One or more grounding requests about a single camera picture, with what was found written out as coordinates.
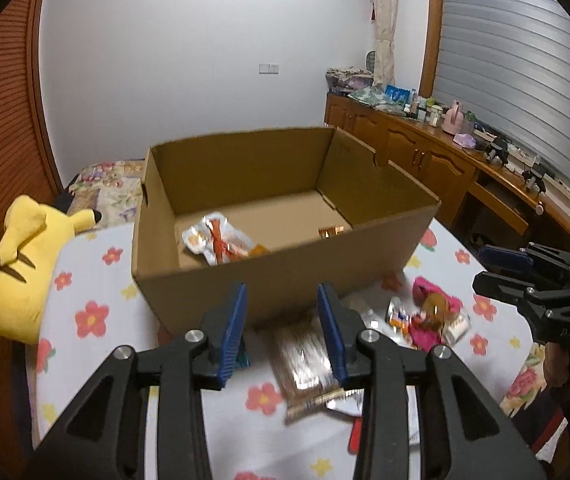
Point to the long wooden cabinet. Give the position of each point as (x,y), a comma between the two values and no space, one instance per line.
(415,150)

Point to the person's right hand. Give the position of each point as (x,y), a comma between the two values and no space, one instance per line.
(559,365)

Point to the silver orange blue snack packet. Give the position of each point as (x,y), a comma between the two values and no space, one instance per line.
(397,317)

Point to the purple cloth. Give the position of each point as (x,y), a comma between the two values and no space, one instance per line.
(464,140)

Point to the teal snack packet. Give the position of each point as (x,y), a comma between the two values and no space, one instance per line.
(243,357)

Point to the red snack packet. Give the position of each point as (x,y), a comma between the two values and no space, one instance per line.
(356,440)

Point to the group of small bottles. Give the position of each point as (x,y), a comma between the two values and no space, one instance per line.
(427,110)

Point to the brown cardboard box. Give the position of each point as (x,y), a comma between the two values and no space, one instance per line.
(275,280)

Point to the white light switch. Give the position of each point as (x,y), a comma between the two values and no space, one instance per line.
(269,68)

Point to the patchwork floral quilt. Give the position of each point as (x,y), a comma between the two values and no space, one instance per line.
(100,185)

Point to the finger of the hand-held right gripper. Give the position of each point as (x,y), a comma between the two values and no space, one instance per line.
(540,297)
(505,257)

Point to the pink bottle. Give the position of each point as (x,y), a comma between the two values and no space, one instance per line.
(454,117)

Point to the white floral blanket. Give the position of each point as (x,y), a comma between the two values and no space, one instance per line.
(105,360)

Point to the green floral cloth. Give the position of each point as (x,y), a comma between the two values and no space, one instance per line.
(370,96)

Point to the stack of folded cloths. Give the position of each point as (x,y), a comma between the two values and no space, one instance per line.
(347,80)

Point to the long brown snack packet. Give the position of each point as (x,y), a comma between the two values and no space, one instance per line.
(300,365)

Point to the grey window blind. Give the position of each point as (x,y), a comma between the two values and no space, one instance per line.
(515,60)

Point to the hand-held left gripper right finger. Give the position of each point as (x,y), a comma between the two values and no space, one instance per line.
(330,332)

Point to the wooden window frame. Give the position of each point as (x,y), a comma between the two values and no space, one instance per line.
(430,35)

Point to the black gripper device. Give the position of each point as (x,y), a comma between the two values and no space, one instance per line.
(496,150)
(535,175)

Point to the small white snack packet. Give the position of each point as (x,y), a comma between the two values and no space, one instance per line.
(457,329)

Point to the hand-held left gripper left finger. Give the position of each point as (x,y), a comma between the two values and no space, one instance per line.
(232,332)

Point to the pink chicken snack packet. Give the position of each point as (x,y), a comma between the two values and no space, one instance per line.
(427,287)

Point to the yellow plush toy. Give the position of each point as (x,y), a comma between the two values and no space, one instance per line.
(25,260)

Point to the wooden louvered wardrobe door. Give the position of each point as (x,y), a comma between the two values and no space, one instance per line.
(5,135)

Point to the beige curtain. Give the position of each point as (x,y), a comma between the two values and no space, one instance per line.
(384,20)

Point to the green bottle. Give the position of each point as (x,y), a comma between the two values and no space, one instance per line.
(470,121)

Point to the clear snack packet orange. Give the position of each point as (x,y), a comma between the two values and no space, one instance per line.
(215,240)

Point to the small brown snack packet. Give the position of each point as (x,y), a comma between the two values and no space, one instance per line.
(330,231)

